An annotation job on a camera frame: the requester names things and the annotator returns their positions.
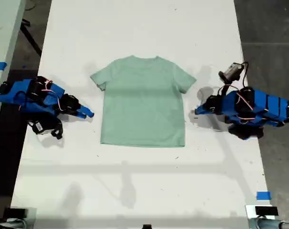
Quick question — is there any short blue tape strip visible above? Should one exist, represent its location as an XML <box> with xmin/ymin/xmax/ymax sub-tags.
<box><xmin>256</xmin><ymin>191</ymin><xmax>272</xmax><ymax>200</ymax></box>

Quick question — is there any grey black camera box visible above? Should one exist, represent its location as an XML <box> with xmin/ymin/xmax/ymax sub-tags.
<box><xmin>218</xmin><ymin>62</ymin><xmax>245</xmax><ymax>84</ymax></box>

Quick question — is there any pale green side table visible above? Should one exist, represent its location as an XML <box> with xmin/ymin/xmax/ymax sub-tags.
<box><xmin>0</xmin><ymin>0</ymin><xmax>26</xmax><ymax>139</ymax></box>

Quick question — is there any black camera box white label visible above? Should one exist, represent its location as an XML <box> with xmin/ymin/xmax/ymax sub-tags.
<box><xmin>28</xmin><ymin>118</ymin><xmax>63</xmax><ymax>140</ymax></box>

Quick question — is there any black stand leg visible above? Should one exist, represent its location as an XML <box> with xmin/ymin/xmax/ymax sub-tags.
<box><xmin>20</xmin><ymin>19</ymin><xmax>42</xmax><ymax>57</ymax></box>

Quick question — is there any pale green T-shirt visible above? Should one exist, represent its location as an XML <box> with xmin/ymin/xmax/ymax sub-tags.
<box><xmin>90</xmin><ymin>55</ymin><xmax>197</xmax><ymax>148</ymax></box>

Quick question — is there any black camera stalk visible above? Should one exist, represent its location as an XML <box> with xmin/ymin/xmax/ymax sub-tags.
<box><xmin>217</xmin><ymin>82</ymin><xmax>234</xmax><ymax>96</ymax></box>

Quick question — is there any small black box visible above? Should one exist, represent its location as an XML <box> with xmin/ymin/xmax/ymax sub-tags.
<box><xmin>3</xmin><ymin>208</ymin><xmax>28</xmax><ymax>219</ymax></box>
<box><xmin>255</xmin><ymin>206</ymin><xmax>279</xmax><ymax>217</ymax></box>

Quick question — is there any pale blue grey object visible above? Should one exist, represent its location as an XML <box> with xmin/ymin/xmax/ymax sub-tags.
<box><xmin>0</xmin><ymin>218</ymin><xmax>35</xmax><ymax>229</ymax></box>
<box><xmin>248</xmin><ymin>216</ymin><xmax>289</xmax><ymax>229</ymax></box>

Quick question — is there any black camera cable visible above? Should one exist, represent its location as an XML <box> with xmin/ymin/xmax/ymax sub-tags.
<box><xmin>235</xmin><ymin>62</ymin><xmax>250</xmax><ymax>89</ymax></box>

